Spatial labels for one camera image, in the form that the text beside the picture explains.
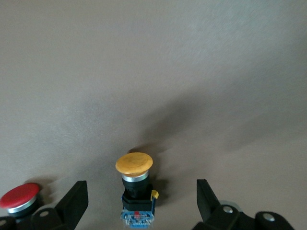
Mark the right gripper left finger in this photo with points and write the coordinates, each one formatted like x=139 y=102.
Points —
x=72 y=203

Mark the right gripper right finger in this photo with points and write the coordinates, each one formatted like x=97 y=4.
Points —
x=206 y=198

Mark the red mushroom pushbutton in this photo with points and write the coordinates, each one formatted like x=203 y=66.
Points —
x=19 y=194

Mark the yellow mushroom pushbutton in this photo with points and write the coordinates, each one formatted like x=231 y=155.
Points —
x=134 y=163

